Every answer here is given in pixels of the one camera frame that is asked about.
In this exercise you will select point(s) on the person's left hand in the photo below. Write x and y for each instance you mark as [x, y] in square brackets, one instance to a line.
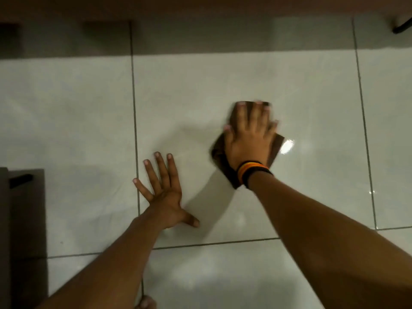
[167, 204]

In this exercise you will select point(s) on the person's right hand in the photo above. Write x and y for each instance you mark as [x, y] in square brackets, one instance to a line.
[249, 143]

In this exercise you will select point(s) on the person's right little finger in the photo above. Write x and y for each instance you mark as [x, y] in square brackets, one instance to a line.
[273, 128]

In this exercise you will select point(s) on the person's left thumb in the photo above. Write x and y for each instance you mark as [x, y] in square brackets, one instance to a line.
[190, 219]

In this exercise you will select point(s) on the person's left middle finger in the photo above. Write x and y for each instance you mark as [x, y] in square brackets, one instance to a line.
[162, 171]

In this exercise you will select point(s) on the person's left little finger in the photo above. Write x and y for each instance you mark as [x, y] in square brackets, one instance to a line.
[142, 189]

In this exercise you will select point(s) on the person's right thumb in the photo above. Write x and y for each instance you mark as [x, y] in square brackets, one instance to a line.
[228, 139]

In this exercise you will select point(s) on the person's right middle finger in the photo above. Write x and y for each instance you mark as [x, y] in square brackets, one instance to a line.
[255, 114]

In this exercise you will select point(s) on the brown cleaning cloth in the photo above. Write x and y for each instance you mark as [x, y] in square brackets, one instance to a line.
[222, 159]

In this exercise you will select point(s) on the person's right forearm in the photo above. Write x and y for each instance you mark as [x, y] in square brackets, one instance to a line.
[328, 241]

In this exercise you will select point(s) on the person's left forearm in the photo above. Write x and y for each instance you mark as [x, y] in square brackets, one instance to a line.
[106, 270]

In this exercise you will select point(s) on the black orange yellow wristband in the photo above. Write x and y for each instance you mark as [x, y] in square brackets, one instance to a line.
[249, 172]

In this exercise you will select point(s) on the person's foot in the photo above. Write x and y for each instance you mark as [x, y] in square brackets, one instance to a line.
[146, 303]

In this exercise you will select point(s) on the brown furniture edge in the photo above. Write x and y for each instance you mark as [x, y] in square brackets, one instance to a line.
[206, 4]

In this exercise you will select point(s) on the dark grey cabinet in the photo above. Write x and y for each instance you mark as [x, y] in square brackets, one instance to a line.
[27, 241]

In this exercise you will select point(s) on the black furniture leg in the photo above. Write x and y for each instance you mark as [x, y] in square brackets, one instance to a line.
[402, 27]

